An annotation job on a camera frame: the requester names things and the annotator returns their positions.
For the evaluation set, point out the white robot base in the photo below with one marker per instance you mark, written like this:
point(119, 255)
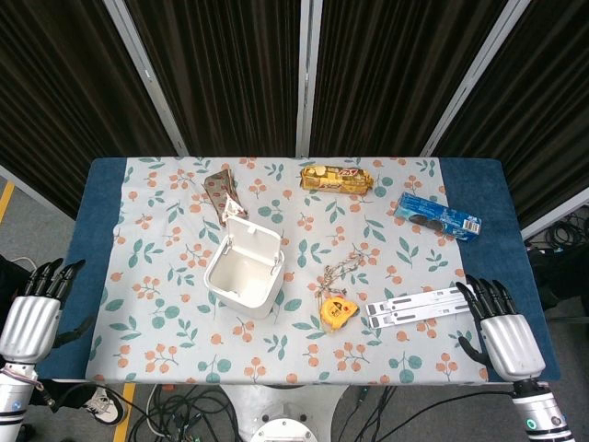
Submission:
point(283, 416)

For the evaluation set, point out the yellow biscuit package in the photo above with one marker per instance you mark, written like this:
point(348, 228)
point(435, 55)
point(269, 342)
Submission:
point(336, 180)

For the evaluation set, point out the blue table mat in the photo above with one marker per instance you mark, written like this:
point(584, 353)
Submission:
point(99, 207)

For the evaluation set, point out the white square plastic box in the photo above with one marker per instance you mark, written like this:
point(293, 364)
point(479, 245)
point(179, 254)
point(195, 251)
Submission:
point(246, 269)

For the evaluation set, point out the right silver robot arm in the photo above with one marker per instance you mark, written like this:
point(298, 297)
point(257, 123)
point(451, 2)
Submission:
point(538, 410)

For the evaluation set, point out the blue cookie box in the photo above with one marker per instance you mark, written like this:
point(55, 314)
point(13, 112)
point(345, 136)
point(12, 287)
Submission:
point(437, 217)

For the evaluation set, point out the yellow tape measure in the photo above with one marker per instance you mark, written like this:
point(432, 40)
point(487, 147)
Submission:
point(338, 313)

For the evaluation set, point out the brown crumpled snack wrapper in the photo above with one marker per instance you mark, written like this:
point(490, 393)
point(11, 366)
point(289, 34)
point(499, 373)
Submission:
point(224, 195)

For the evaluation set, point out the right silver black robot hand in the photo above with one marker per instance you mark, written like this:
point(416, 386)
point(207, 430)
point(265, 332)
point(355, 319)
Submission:
point(508, 338)

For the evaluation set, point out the white folding laptop stand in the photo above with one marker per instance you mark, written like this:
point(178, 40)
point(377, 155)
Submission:
point(419, 306)

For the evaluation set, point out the white sneaker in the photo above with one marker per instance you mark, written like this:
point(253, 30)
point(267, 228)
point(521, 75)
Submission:
point(103, 405)

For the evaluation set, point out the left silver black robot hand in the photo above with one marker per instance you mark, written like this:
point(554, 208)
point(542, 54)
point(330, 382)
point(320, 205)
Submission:
point(28, 322)

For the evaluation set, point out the floral tablecloth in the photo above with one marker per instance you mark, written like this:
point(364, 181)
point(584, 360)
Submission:
point(294, 350)

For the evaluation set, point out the dark curtain partition screen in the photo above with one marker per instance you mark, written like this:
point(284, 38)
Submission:
point(294, 69)

